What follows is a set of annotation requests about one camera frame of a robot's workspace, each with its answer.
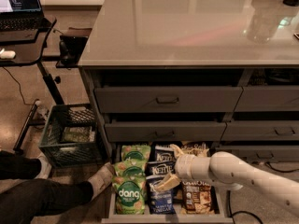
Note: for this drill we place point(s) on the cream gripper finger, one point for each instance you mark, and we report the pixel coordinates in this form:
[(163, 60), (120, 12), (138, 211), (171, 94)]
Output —
[(177, 151), (170, 181)]

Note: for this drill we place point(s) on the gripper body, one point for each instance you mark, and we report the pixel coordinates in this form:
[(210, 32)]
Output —
[(184, 167)]

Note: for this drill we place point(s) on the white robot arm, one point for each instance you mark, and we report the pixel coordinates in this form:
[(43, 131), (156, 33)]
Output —
[(226, 170)]

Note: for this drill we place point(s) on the middle blue kettle chip bag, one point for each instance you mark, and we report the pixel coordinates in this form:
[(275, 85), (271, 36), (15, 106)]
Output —
[(160, 167)]

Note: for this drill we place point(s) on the blue kettle chip bag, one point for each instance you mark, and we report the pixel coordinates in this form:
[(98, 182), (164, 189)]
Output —
[(159, 202), (159, 153), (160, 167)]

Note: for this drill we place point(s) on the back blue kettle chip bag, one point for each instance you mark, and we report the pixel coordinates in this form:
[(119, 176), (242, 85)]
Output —
[(159, 153)]

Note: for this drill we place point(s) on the front blue kettle chip bag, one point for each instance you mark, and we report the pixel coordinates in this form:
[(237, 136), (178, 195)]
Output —
[(159, 202)]

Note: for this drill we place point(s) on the middle left grey drawer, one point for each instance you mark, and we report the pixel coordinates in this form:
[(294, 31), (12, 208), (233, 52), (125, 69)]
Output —
[(164, 127)]

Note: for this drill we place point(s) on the back brown sea salt bag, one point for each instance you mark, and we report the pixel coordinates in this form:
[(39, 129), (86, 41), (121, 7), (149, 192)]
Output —
[(199, 149)]

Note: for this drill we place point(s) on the brown sea salt bag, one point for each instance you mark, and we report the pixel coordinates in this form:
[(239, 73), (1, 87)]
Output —
[(196, 198), (199, 149)]

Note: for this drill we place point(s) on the front brown sea salt bag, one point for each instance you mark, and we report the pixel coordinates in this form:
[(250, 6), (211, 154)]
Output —
[(196, 198)]

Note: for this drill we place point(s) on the front green dang chip bag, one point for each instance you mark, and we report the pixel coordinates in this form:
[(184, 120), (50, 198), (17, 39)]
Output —
[(130, 194)]

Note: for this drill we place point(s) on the green dang chip bag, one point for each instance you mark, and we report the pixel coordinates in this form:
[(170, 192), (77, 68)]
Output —
[(130, 194), (130, 168), (137, 152)]

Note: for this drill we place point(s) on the middle green dang chip bag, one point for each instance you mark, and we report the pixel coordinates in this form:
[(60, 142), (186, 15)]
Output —
[(130, 168)]

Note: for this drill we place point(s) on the back green dang chip bag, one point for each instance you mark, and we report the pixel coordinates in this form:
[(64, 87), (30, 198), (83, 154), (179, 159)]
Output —
[(137, 152)]

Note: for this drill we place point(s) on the top left grey drawer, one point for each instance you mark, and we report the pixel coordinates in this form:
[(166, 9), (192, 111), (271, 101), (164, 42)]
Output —
[(161, 91)]

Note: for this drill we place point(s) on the open bottom left drawer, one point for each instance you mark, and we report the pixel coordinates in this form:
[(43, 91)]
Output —
[(218, 217)]

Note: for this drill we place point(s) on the middle right grey drawer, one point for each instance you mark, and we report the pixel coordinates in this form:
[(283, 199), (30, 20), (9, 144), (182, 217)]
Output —
[(262, 126)]

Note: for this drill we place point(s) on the bottom right grey drawer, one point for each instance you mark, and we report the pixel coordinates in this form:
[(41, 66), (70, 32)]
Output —
[(256, 151)]

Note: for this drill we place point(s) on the grey cabinet with counter top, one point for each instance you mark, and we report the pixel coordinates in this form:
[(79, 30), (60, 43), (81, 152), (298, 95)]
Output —
[(240, 35)]

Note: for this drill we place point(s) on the green plastic milk crate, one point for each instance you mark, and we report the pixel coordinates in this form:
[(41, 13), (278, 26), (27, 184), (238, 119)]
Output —
[(70, 136)]

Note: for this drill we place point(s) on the person's leg in dark trousers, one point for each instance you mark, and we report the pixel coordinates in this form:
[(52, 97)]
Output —
[(44, 197)]

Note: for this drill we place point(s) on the person's far leg dark trousers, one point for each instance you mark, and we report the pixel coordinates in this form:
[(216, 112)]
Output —
[(13, 166)]

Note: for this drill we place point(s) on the black standing desk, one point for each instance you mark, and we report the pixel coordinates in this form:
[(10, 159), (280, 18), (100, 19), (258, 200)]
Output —
[(30, 54)]

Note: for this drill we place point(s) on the white computer mouse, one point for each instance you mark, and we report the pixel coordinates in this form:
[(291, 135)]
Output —
[(7, 54)]

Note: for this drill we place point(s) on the black laptop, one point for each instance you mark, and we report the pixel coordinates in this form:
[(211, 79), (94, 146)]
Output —
[(20, 15)]

